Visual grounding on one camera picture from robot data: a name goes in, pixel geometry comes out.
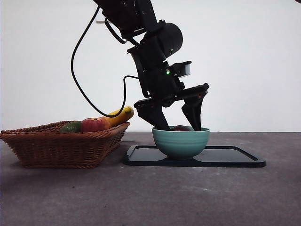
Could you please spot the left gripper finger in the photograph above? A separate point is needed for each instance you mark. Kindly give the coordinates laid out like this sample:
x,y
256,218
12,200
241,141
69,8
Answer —
x,y
155,116
195,110

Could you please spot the dark red plum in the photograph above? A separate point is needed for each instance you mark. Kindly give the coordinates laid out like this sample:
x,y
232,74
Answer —
x,y
181,128

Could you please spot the teal ribbed bowl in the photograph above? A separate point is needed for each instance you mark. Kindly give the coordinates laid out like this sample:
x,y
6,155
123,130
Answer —
x,y
181,143

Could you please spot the yellow banana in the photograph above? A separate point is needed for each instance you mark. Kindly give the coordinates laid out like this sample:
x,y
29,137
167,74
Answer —
x,y
122,115

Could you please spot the black rectangular tray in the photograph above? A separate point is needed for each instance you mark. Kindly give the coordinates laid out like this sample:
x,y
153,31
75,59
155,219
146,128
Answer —
x,y
223,157

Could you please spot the red apple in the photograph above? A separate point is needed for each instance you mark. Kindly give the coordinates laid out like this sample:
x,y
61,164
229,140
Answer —
x,y
93,126

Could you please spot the green fruit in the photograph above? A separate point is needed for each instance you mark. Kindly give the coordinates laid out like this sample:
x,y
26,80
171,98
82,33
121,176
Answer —
x,y
70,127

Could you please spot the brown wicker basket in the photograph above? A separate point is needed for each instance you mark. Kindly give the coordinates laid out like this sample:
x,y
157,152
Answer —
x,y
58,150

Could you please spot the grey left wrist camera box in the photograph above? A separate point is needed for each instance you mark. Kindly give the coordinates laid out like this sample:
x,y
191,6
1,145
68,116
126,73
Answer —
x,y
184,69

